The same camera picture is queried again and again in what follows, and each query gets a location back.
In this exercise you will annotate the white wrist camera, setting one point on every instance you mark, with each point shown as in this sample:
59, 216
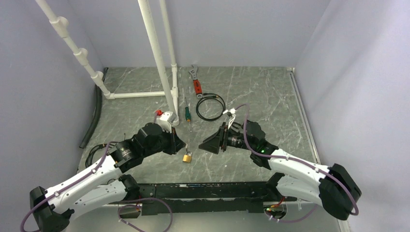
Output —
166, 119
231, 114

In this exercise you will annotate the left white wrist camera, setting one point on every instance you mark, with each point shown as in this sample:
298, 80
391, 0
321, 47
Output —
166, 119

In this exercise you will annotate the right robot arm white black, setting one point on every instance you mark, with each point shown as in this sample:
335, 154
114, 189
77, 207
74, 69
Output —
332, 188

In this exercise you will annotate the black foam tube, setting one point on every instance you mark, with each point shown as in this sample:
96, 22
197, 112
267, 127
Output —
95, 118

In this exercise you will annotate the red handle adjustable wrench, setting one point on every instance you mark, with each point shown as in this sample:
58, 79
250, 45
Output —
196, 83

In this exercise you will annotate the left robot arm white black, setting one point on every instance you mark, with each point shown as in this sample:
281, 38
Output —
103, 182

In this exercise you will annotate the small brass padlock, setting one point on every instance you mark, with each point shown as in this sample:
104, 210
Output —
187, 157

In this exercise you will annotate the white pvc pipe frame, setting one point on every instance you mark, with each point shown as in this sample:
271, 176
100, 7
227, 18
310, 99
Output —
60, 24

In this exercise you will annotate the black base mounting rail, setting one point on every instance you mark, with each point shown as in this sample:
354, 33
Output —
161, 198

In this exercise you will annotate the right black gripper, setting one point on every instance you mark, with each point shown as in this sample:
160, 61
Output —
212, 143

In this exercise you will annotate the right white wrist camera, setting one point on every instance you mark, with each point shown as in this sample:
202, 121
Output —
231, 114

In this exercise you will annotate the aluminium rail right edge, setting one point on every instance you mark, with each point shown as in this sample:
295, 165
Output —
312, 145

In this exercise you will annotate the green handle screwdriver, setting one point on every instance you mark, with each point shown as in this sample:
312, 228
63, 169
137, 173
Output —
187, 111

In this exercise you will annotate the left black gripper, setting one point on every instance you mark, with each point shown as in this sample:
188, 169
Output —
176, 143

